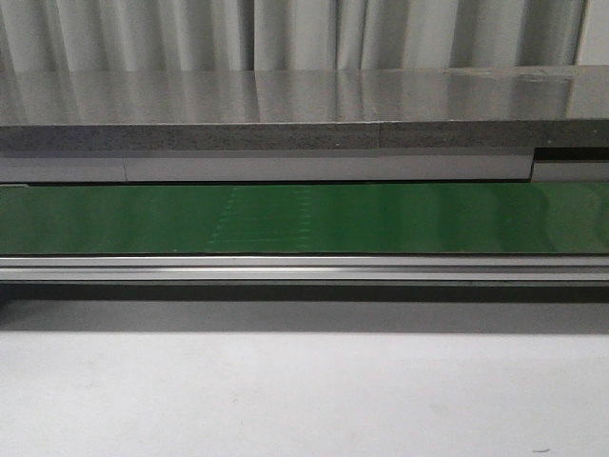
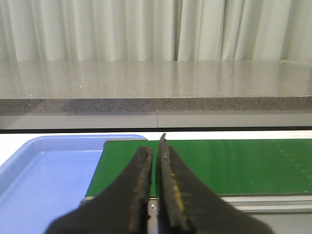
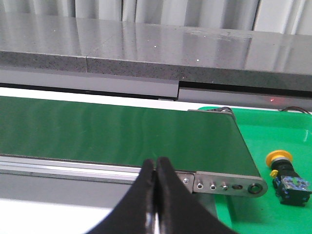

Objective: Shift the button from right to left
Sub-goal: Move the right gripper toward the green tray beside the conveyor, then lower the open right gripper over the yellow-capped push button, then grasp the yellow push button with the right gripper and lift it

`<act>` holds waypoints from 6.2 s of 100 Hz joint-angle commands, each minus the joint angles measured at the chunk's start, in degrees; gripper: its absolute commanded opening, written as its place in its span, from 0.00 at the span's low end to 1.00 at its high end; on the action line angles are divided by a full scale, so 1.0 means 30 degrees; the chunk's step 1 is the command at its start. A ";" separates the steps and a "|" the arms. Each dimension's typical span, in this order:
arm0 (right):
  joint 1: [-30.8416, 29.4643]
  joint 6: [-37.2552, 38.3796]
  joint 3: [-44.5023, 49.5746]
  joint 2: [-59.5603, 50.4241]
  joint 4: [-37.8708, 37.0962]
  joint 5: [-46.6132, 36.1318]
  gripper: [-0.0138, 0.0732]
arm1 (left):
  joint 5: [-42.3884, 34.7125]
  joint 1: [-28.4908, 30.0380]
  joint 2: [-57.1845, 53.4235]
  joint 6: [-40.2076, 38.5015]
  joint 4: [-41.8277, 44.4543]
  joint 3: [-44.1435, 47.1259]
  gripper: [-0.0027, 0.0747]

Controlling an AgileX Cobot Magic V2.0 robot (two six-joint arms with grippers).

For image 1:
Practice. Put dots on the green conveyor belt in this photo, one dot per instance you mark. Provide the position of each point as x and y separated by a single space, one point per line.
427 218

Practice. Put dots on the grey stone counter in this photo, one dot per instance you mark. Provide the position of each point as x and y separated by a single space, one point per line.
509 124

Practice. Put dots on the grey pleated curtain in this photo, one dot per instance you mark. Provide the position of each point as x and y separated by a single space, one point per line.
286 35

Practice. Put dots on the aluminium conveyor frame rail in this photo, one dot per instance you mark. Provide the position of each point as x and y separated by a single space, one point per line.
302 268

